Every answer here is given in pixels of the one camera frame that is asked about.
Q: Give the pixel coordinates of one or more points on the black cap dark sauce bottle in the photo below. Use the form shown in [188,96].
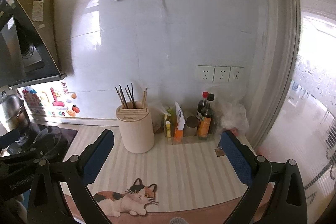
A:
[206,121]

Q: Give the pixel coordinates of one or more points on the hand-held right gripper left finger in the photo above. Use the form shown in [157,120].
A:
[99,153]

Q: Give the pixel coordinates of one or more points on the small clear plastic bag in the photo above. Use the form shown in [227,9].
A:
[160,119]

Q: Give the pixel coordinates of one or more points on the light wooden chopstick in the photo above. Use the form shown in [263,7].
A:
[129,99]
[119,98]
[145,98]

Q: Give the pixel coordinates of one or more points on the frosted window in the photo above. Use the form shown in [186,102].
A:
[312,98]

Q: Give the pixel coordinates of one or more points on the steel cooking pot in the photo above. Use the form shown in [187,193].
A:
[11,113]

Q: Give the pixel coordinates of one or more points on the yellow green seasoning box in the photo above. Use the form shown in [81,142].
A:
[168,127]

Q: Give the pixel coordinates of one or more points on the clear plastic organiser tray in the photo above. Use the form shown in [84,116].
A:
[191,139]

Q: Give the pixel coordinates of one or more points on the black glass cooktop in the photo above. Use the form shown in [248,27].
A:
[65,137]

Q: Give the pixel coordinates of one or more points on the striped cat print mat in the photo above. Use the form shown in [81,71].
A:
[168,169]

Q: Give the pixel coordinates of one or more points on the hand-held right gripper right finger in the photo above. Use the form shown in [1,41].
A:
[236,158]

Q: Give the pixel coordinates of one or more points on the orange seasoning packet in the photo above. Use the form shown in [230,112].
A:
[178,133]

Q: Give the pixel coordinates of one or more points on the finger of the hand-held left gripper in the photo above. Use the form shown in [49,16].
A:
[44,145]

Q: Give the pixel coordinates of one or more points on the black range hood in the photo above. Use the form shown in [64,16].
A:
[23,50]

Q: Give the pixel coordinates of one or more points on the white wall socket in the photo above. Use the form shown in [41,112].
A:
[205,74]
[222,74]
[236,74]

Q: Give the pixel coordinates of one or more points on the orange white packet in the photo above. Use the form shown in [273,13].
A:
[179,116]

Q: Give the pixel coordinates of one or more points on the colourful wall stickers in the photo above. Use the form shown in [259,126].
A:
[52,100]

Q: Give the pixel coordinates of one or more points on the red cap dark sauce bottle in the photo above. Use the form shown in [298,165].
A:
[201,108]

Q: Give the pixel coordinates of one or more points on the dark chopstick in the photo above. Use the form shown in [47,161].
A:
[123,96]
[130,96]
[133,95]

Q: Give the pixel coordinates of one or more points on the cream round chopstick holder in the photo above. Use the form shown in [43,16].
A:
[136,132]

